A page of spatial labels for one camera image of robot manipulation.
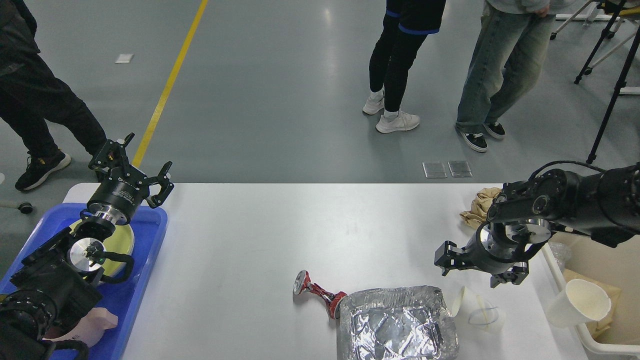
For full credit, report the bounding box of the yellow plate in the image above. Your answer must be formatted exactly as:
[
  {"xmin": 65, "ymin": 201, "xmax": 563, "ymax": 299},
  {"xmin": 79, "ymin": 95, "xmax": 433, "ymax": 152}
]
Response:
[{"xmin": 65, "ymin": 218, "xmax": 135, "ymax": 285}]

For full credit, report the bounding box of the metal floor socket plate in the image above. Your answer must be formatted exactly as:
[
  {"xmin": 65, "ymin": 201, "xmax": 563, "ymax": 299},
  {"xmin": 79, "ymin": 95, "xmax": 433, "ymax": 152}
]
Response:
[{"xmin": 422, "ymin": 161, "xmax": 474, "ymax": 179}]

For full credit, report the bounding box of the aluminium foil container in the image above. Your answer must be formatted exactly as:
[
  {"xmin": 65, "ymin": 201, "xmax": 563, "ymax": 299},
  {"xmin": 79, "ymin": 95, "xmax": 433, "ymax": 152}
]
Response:
[{"xmin": 337, "ymin": 285, "xmax": 460, "ymax": 360}]

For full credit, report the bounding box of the black camera tripod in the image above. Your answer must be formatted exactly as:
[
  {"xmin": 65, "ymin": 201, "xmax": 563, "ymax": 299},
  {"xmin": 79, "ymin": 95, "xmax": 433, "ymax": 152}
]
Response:
[{"xmin": 573, "ymin": 0, "xmax": 627, "ymax": 85}]

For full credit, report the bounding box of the crushed red can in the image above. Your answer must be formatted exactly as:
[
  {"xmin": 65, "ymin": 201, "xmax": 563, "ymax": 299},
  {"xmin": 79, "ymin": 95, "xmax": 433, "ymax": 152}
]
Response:
[{"xmin": 292, "ymin": 269, "xmax": 348, "ymax": 320}]

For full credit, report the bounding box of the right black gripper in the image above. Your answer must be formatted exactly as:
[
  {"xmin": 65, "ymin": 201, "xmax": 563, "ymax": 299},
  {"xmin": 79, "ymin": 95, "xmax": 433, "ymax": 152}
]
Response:
[{"xmin": 434, "ymin": 222, "xmax": 551, "ymax": 289}]

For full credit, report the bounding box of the blue plastic tray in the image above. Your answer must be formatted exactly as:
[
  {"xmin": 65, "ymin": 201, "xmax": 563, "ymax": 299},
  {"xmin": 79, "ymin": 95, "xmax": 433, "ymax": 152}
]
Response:
[{"xmin": 0, "ymin": 203, "xmax": 169, "ymax": 360}]

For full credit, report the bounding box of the crumpled brown paper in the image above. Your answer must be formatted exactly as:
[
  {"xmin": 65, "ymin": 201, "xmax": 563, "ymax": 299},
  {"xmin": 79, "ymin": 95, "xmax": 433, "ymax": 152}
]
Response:
[{"xmin": 459, "ymin": 187, "xmax": 502, "ymax": 230}]

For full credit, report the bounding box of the white rolling chair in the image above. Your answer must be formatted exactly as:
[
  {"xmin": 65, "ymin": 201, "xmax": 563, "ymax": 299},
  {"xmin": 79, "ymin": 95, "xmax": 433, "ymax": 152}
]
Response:
[{"xmin": 550, "ymin": 0, "xmax": 639, "ymax": 75}]

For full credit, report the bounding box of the pink mug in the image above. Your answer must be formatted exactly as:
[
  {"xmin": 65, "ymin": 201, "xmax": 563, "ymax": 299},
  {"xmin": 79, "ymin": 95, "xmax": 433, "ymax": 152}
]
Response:
[{"xmin": 44, "ymin": 307, "xmax": 119, "ymax": 348}]

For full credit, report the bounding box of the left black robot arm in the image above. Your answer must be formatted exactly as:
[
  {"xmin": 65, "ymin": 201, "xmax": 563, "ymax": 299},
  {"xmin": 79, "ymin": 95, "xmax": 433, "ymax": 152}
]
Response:
[{"xmin": 1, "ymin": 133, "xmax": 175, "ymax": 360}]

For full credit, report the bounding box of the brown paper bag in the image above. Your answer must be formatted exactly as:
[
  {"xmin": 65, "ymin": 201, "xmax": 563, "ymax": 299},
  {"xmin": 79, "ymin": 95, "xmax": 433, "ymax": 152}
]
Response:
[{"xmin": 562, "ymin": 269, "xmax": 622, "ymax": 341}]

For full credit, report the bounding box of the beige plastic bin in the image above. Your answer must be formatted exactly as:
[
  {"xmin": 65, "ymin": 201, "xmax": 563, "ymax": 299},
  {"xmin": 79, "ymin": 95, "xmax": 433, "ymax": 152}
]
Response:
[{"xmin": 542, "ymin": 232, "xmax": 640, "ymax": 358}]

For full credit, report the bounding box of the clear plastic sheet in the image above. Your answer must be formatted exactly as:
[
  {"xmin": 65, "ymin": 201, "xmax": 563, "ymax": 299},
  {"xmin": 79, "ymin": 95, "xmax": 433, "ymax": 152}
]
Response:
[{"xmin": 547, "ymin": 241, "xmax": 573, "ymax": 272}]

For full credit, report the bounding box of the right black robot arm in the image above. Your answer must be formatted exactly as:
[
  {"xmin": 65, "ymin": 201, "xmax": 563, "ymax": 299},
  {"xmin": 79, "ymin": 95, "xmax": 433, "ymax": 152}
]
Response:
[{"xmin": 434, "ymin": 164, "xmax": 640, "ymax": 288}]

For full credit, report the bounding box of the person with white sneakers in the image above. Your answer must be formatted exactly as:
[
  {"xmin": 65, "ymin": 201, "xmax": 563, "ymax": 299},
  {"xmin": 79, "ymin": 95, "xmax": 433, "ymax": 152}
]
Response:
[{"xmin": 362, "ymin": 0, "xmax": 446, "ymax": 133}]

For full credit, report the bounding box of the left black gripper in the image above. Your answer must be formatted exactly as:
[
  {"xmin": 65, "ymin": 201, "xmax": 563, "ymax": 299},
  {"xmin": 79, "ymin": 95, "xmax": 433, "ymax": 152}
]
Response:
[{"xmin": 87, "ymin": 132, "xmax": 175, "ymax": 226}]

